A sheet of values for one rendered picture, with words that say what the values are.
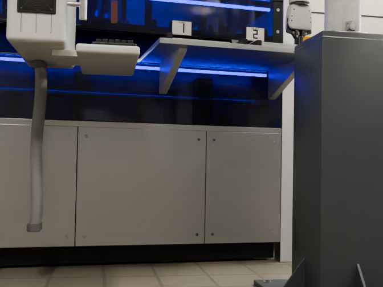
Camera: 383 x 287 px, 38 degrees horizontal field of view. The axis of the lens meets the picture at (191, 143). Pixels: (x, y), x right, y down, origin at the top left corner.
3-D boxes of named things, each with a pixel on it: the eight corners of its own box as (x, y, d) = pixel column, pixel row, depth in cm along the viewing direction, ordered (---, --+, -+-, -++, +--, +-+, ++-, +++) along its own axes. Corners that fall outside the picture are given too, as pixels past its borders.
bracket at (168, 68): (158, 93, 236) (159, 63, 236) (165, 94, 236) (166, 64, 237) (178, 82, 203) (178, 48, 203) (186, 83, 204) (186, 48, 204)
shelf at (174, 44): (136, 65, 242) (136, 60, 242) (284, 74, 260) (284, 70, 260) (159, 42, 195) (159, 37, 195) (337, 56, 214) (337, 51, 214)
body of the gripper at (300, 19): (306, 6, 227) (306, 33, 227) (283, 4, 224) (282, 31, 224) (315, 1, 220) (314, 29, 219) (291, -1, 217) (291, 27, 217)
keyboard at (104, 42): (94, 66, 214) (94, 60, 214) (130, 68, 216) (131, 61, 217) (92, 45, 175) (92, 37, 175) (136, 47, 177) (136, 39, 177)
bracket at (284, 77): (267, 99, 249) (268, 70, 249) (273, 99, 250) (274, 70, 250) (302, 90, 216) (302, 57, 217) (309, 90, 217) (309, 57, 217)
